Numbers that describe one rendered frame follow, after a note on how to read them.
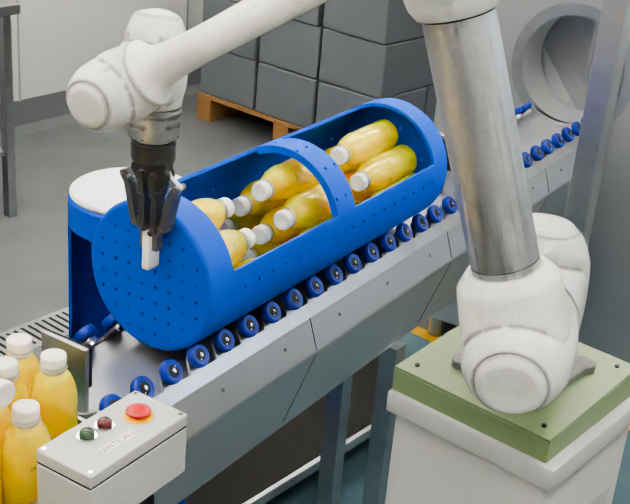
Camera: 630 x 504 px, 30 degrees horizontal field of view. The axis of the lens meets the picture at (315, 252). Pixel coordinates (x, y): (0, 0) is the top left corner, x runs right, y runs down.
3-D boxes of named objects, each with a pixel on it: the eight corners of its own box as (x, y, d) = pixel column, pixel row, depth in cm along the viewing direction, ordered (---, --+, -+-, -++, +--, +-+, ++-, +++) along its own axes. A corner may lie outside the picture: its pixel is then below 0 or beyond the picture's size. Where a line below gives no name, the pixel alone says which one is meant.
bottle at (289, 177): (309, 185, 249) (258, 210, 235) (298, 154, 249) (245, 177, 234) (335, 177, 245) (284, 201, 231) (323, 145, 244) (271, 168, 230)
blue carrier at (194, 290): (442, 228, 275) (454, 111, 263) (210, 373, 207) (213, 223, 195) (339, 198, 289) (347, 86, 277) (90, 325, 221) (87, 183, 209)
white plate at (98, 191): (82, 162, 272) (82, 167, 272) (57, 208, 247) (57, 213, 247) (201, 171, 273) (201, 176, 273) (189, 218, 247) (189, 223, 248)
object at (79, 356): (95, 410, 198) (95, 345, 193) (85, 416, 196) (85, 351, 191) (52, 389, 203) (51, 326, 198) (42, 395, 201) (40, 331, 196)
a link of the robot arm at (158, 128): (157, 117, 186) (156, 152, 189) (193, 105, 193) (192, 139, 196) (114, 103, 191) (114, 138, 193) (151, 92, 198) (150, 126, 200)
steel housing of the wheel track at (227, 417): (584, 226, 371) (604, 122, 356) (116, 590, 203) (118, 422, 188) (502, 201, 384) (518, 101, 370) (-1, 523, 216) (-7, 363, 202)
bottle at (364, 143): (393, 154, 269) (350, 175, 255) (368, 141, 272) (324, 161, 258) (401, 127, 266) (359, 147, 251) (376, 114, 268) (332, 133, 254)
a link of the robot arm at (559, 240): (581, 324, 200) (603, 207, 190) (571, 379, 185) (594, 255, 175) (487, 306, 204) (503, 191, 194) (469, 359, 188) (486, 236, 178)
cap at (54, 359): (66, 372, 178) (66, 362, 177) (39, 373, 177) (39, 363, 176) (66, 359, 181) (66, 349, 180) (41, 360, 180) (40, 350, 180)
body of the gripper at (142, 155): (119, 136, 193) (118, 188, 197) (158, 149, 189) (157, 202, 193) (149, 126, 199) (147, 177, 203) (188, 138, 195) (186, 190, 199)
